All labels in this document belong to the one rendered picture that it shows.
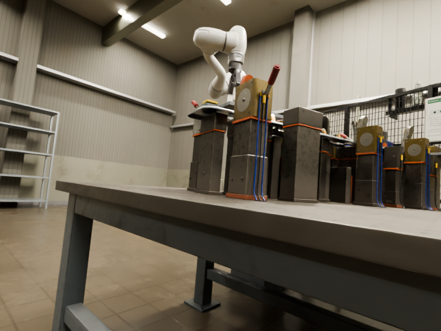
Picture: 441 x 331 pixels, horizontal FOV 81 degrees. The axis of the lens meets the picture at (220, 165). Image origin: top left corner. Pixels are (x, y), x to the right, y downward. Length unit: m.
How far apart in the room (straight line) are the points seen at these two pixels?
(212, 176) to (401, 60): 4.86
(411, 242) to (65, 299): 1.15
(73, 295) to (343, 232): 1.08
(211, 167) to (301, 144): 0.32
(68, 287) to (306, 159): 1.01
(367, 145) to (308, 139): 0.39
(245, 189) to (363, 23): 5.42
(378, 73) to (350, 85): 0.47
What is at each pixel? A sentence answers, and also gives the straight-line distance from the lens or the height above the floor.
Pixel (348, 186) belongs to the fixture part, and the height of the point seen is 0.78.
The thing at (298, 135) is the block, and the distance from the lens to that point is 0.93.
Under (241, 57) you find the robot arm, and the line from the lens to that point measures 1.52.
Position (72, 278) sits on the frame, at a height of 0.33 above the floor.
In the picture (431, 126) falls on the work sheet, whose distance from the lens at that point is 2.28.
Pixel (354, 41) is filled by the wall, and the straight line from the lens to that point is 5.87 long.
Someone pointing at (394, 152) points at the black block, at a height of 0.96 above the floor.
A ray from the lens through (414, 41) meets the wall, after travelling 5.59.
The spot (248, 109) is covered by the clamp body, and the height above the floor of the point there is 0.97.
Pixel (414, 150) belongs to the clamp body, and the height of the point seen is 0.98.
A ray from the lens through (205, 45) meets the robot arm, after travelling 1.53.
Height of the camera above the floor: 0.74
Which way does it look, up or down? 4 degrees up
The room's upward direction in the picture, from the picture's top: 5 degrees clockwise
